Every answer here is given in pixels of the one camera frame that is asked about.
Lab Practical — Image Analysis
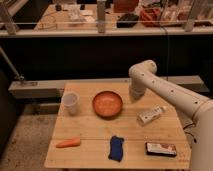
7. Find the white plastic bottle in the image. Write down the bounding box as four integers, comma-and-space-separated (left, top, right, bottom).
137, 106, 167, 125

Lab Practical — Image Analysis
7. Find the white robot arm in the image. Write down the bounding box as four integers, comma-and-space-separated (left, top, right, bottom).
128, 60, 213, 171

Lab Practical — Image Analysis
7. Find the orange ceramic bowl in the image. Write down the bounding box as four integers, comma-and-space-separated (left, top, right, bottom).
92, 91, 123, 118

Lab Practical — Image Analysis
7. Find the wooden table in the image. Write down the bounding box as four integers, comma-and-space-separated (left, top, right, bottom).
45, 82, 191, 169

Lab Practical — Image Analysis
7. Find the blue cloth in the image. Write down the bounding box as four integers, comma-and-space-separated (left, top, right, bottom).
108, 136, 124, 162

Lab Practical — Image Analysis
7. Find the black rectangular box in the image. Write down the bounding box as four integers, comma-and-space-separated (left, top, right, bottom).
145, 142, 177, 157

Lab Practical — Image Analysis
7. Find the translucent plastic cup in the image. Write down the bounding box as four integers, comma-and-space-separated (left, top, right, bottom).
61, 92, 79, 115

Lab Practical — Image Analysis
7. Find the black bag on bench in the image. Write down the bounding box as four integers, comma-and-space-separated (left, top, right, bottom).
116, 13, 139, 28

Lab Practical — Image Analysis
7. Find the orange tool on bench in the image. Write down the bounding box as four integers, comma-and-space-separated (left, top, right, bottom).
139, 8, 161, 27

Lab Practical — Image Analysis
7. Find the orange carrot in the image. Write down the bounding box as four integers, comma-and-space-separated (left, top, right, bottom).
56, 138, 81, 148

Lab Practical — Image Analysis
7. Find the metal clamp stand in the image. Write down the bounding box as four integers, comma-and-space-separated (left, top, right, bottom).
0, 46, 38, 88

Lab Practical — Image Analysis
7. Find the grey metal post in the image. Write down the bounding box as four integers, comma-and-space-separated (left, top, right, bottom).
97, 0, 106, 33

